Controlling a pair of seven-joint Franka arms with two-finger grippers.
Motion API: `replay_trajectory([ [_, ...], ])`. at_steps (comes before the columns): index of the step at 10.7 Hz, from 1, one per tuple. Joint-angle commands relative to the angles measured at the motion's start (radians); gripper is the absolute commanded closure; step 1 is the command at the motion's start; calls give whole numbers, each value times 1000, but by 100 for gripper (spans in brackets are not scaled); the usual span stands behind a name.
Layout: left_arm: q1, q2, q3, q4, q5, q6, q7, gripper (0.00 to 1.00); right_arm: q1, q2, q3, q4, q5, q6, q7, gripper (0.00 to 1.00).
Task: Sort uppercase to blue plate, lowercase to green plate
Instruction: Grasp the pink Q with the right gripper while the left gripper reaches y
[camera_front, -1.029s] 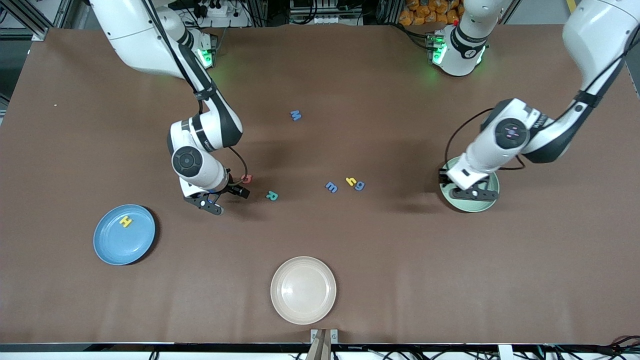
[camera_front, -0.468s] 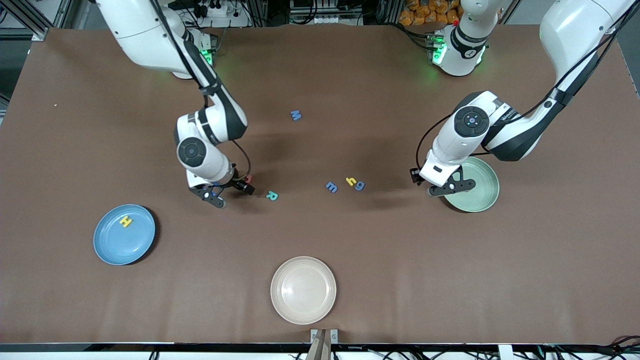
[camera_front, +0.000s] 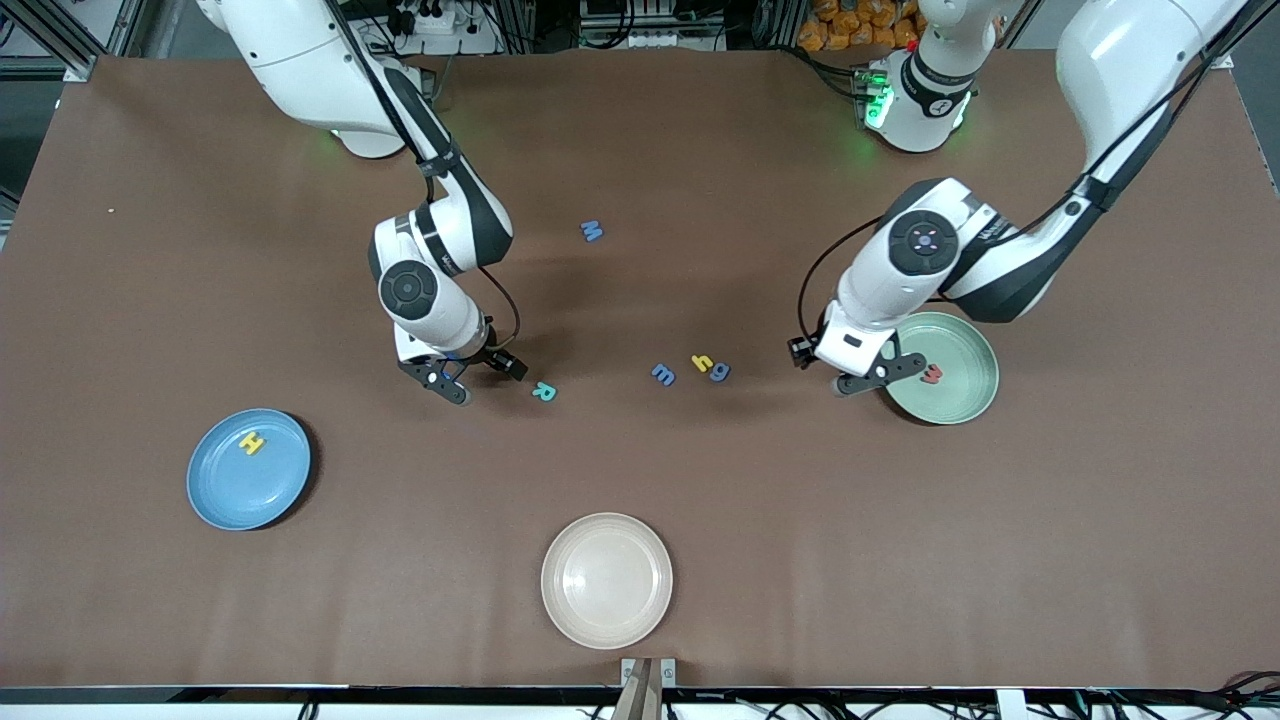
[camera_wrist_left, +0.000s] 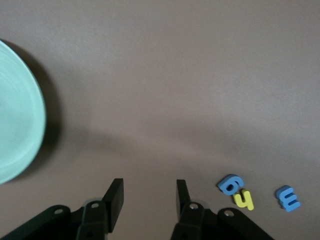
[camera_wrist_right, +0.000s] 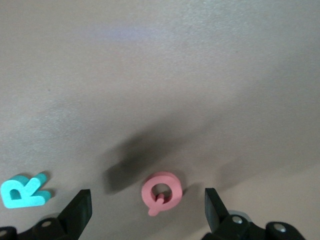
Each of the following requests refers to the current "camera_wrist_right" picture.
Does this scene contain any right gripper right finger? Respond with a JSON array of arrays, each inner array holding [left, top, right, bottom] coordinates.
[[199, 187, 307, 240]]

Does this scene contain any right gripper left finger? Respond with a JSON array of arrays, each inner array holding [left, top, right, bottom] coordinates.
[[0, 189, 93, 240]]

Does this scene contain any teal uppercase R letter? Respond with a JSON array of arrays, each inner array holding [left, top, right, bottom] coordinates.
[[0, 172, 53, 210]]

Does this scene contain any red uppercase Q letter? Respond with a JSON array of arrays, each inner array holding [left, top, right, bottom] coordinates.
[[140, 171, 183, 217]]

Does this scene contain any brown table cover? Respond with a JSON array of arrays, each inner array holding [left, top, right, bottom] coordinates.
[[0, 0, 320, 240]]

